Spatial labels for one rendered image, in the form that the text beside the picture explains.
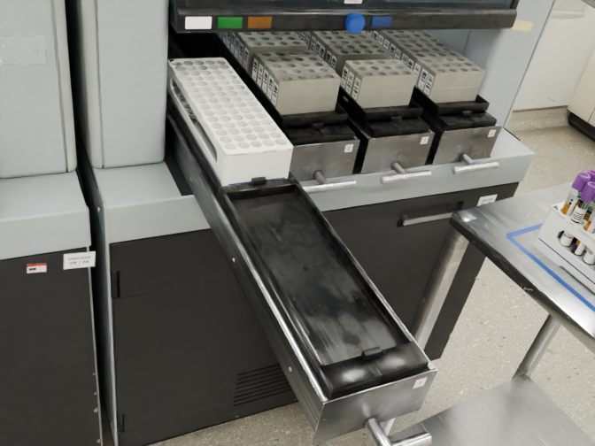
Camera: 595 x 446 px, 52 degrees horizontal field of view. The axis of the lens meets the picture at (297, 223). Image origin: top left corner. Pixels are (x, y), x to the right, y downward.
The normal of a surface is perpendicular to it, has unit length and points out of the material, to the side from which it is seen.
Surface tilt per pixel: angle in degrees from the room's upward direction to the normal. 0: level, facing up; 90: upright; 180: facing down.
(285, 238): 0
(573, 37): 90
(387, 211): 90
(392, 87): 90
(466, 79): 90
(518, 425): 0
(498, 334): 0
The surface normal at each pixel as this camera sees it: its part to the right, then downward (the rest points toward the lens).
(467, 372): 0.15, -0.78
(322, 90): 0.41, 0.60
